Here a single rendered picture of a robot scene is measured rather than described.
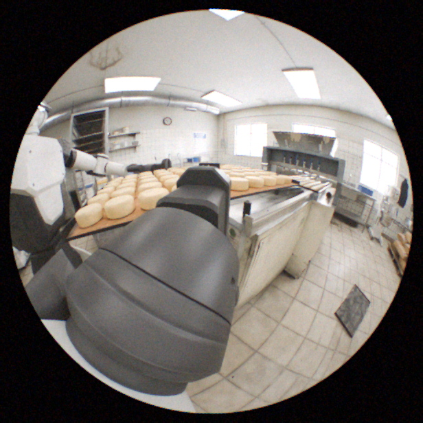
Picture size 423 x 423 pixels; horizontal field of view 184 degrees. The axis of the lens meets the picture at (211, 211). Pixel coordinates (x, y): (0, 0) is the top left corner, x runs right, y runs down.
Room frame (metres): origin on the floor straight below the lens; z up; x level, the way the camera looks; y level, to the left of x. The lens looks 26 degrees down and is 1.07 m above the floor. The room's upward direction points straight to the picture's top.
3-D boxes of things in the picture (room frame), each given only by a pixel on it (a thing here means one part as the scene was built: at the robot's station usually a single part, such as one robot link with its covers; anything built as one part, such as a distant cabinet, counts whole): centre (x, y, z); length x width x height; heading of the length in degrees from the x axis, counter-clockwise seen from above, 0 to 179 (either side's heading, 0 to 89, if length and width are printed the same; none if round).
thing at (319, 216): (1.15, -1.19, 0.42); 1.28 x 0.72 x 0.84; 122
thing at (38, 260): (0.05, 0.59, 0.84); 0.28 x 0.13 x 0.18; 121
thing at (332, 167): (0.90, -0.78, 1.01); 0.72 x 0.33 x 0.34; 32
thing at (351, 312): (-0.13, -1.50, 0.02); 0.60 x 0.40 x 0.03; 103
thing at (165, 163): (0.57, 0.25, 1.00); 0.12 x 0.10 x 0.13; 77
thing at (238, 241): (0.44, -0.05, 0.77); 0.24 x 0.04 x 0.14; 32
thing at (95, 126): (1.20, 1.57, 1.68); 0.60 x 0.40 x 0.02; 49
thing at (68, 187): (1.45, 4.25, 1.03); 1.40 x 0.90 x 2.05; 131
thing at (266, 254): (0.63, -0.35, 0.45); 0.70 x 0.34 x 0.90; 122
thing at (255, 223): (0.83, -0.96, 0.87); 2.01 x 0.03 x 0.07; 122
